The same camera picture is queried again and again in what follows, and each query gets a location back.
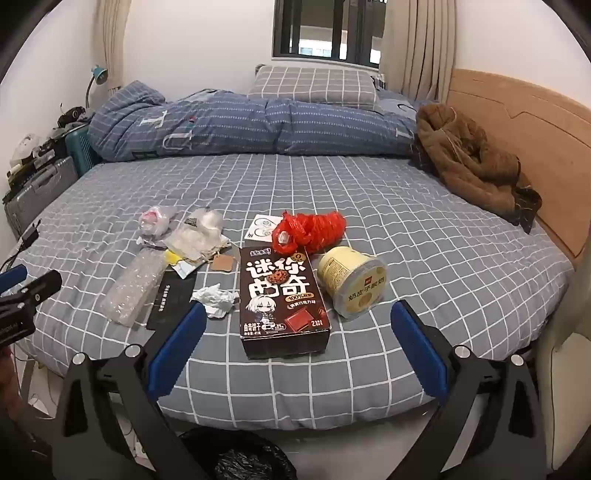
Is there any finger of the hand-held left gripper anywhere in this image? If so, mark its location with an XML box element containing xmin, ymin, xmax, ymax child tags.
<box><xmin>0</xmin><ymin>270</ymin><xmax>63</xmax><ymax>319</ymax></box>
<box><xmin>0</xmin><ymin>264</ymin><xmax>28</xmax><ymax>295</ymax></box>

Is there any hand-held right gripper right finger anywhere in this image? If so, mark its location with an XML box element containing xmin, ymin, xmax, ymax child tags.
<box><xmin>390</xmin><ymin>299</ymin><xmax>548</xmax><ymax>480</ymax></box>

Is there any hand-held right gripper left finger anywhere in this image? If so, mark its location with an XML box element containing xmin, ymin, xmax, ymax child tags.
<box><xmin>51</xmin><ymin>302</ymin><xmax>208</xmax><ymax>480</ymax></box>

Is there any black pouch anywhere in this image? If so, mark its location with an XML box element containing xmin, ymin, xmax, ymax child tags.
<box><xmin>147</xmin><ymin>270</ymin><xmax>198</xmax><ymax>330</ymax></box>

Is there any white tissue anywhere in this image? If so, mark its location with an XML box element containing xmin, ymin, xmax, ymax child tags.
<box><xmin>190</xmin><ymin>284</ymin><xmax>237</xmax><ymax>319</ymax></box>

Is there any clear bubble wrap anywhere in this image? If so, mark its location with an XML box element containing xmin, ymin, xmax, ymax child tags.
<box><xmin>100</xmin><ymin>247</ymin><xmax>167</xmax><ymax>326</ymax></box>

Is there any yellow yogurt cup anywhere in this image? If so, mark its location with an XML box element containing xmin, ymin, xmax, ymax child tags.
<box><xmin>317</xmin><ymin>246</ymin><xmax>387</xmax><ymax>320</ymax></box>

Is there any translucent drawstring bag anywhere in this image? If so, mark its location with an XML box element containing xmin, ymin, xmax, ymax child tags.
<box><xmin>164</xmin><ymin>208</ymin><xmax>230</xmax><ymax>268</ymax></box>

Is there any dark brown cookie box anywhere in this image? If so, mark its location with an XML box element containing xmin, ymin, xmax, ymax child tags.
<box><xmin>239</xmin><ymin>246</ymin><xmax>333</xmax><ymax>360</ymax></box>

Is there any trash bin with black bag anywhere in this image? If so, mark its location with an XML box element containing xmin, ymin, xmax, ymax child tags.
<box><xmin>178</xmin><ymin>427</ymin><xmax>296</xmax><ymax>480</ymax></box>

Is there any clear plastic bag red print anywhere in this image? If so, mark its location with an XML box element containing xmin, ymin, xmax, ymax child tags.
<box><xmin>139</xmin><ymin>206</ymin><xmax>178</xmax><ymax>238</ymax></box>

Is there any small white earphone box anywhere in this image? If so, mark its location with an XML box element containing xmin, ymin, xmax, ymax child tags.
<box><xmin>245</xmin><ymin>213</ymin><xmax>283</xmax><ymax>241</ymax></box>

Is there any grey suitcase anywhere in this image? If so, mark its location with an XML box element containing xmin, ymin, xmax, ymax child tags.
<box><xmin>4</xmin><ymin>156</ymin><xmax>79</xmax><ymax>241</ymax></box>

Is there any white plastic appliance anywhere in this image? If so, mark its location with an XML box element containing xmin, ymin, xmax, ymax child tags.
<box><xmin>11</xmin><ymin>133</ymin><xmax>44</xmax><ymax>164</ymax></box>

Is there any teal suitcase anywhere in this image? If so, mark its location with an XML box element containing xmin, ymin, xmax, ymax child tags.
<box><xmin>65</xmin><ymin>122</ymin><xmax>100</xmax><ymax>176</ymax></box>

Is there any white chair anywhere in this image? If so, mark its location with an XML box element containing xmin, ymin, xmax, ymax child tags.
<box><xmin>536</xmin><ymin>314</ymin><xmax>591</xmax><ymax>462</ymax></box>

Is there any dark tangled object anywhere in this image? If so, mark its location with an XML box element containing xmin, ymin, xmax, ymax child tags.
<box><xmin>58</xmin><ymin>106</ymin><xmax>88</xmax><ymax>127</ymax></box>

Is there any brown jacket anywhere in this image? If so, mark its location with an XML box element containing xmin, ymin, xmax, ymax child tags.
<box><xmin>411</xmin><ymin>104</ymin><xmax>543</xmax><ymax>234</ymax></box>

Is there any blue desk lamp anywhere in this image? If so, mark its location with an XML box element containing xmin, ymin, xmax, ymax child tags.
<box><xmin>85</xmin><ymin>65</ymin><xmax>109</xmax><ymax>114</ymax></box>

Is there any blue checked duvet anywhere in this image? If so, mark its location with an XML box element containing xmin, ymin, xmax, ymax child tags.
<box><xmin>88</xmin><ymin>80</ymin><xmax>428</xmax><ymax>162</ymax></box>

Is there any blue printed pillow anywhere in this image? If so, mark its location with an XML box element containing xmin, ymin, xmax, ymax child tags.
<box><xmin>376</xmin><ymin>89</ymin><xmax>439</xmax><ymax>114</ymax></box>

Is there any beige curtain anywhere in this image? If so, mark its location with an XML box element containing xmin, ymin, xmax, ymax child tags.
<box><xmin>95</xmin><ymin>0</ymin><xmax>134</xmax><ymax>90</ymax></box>
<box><xmin>399</xmin><ymin>0</ymin><xmax>458</xmax><ymax>100</ymax></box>

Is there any wooden headboard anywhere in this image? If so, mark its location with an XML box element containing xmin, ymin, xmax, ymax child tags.
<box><xmin>445</xmin><ymin>68</ymin><xmax>591</xmax><ymax>266</ymax></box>

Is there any grey checked pillow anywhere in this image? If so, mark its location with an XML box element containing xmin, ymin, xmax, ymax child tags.
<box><xmin>247</xmin><ymin>65</ymin><xmax>379</xmax><ymax>112</ymax></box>

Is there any dark framed window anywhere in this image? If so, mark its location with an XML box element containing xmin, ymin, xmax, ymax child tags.
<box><xmin>272</xmin><ymin>0</ymin><xmax>384</xmax><ymax>70</ymax></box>

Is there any black cable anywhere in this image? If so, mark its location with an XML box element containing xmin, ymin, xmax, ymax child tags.
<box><xmin>0</xmin><ymin>240</ymin><xmax>28</xmax><ymax>274</ymax></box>

